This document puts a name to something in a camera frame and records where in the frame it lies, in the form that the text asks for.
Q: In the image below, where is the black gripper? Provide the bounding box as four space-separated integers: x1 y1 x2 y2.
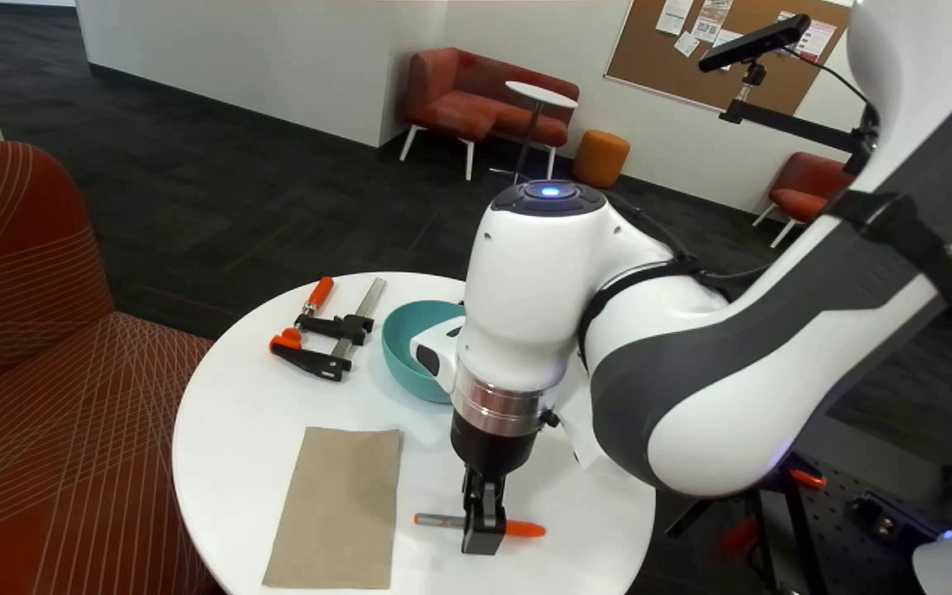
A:
449 410 544 559

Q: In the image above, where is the orange and grey marker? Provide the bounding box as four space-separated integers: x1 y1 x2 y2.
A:
410 510 553 543

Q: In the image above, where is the teal bowl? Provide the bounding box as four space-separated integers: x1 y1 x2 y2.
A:
377 296 468 407

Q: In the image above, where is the brown cloth napkin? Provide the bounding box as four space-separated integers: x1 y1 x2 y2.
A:
262 424 405 591

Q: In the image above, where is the orange and black bar clamp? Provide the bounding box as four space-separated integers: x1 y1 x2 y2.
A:
267 274 388 386

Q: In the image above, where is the orange round pouf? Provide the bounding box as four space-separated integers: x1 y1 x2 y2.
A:
569 126 633 193

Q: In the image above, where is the black robot mounting stand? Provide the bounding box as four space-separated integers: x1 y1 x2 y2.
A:
660 410 952 595

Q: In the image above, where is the red lounge sofa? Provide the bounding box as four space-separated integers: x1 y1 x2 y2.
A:
392 43 586 185

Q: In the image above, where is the small round white side table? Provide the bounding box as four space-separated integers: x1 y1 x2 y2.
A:
487 76 586 185

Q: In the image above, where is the orange line-patterned sofa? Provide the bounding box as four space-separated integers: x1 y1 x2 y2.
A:
0 138 221 595

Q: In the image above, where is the red chair with white legs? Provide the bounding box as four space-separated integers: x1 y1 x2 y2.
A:
751 148 859 252

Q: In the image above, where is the cork pin board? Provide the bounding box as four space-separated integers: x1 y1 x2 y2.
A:
604 0 859 119

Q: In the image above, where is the white pinned paper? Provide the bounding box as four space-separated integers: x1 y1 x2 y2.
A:
655 0 698 39
793 14 839 59
690 6 728 45

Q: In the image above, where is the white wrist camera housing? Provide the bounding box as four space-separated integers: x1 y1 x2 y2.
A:
405 313 468 382

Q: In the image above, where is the black cable bundle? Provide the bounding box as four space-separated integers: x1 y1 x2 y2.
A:
578 253 766 368

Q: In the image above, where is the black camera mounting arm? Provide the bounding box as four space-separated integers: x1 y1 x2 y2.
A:
717 59 886 159

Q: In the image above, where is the black strap on arm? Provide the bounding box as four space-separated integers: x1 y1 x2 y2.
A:
827 188 952 312

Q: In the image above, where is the black bar-shaped camera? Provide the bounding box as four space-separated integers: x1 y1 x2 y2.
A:
698 11 816 76

